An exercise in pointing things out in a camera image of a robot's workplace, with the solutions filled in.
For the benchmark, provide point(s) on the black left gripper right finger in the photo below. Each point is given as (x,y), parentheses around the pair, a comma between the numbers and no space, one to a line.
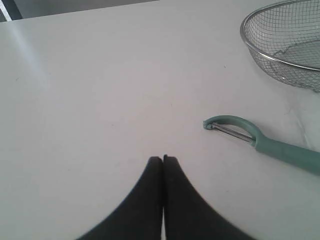
(187,216)

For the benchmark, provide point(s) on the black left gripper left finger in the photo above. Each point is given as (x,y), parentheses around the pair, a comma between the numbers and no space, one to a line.
(140,215)

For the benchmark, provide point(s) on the teal handled vegetable peeler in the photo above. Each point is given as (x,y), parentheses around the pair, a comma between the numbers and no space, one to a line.
(243,129)

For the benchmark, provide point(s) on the oval metal mesh basket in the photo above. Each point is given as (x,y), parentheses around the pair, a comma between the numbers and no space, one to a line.
(283,39)

